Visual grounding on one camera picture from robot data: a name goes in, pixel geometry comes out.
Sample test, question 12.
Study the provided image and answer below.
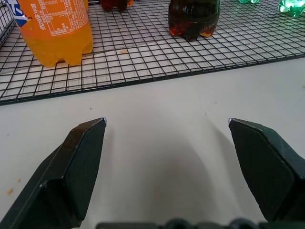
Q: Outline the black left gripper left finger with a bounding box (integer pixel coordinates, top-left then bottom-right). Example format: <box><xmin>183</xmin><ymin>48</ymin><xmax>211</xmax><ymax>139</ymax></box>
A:
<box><xmin>0</xmin><ymin>117</ymin><xmax>107</xmax><ymax>229</ymax></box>

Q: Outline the orange soda plastic bottle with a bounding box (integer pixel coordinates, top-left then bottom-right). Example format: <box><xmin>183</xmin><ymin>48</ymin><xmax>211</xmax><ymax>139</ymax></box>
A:
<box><xmin>8</xmin><ymin>0</ymin><xmax>94</xmax><ymax>67</ymax></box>

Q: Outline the black wire mesh rack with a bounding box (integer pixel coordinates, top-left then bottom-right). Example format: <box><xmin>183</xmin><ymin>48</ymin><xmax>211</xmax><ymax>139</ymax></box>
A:
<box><xmin>0</xmin><ymin>0</ymin><xmax>305</xmax><ymax>106</ymax></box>

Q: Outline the dark cola plastic bottle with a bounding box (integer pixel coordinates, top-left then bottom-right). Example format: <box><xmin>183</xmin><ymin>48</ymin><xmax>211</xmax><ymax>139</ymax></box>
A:
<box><xmin>99</xmin><ymin>0</ymin><xmax>134</xmax><ymax>11</ymax></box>
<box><xmin>168</xmin><ymin>0</ymin><xmax>221</xmax><ymax>42</ymax></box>

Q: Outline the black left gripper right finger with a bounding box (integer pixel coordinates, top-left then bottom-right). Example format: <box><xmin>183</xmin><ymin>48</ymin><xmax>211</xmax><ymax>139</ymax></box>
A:
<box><xmin>227</xmin><ymin>117</ymin><xmax>305</xmax><ymax>229</ymax></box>

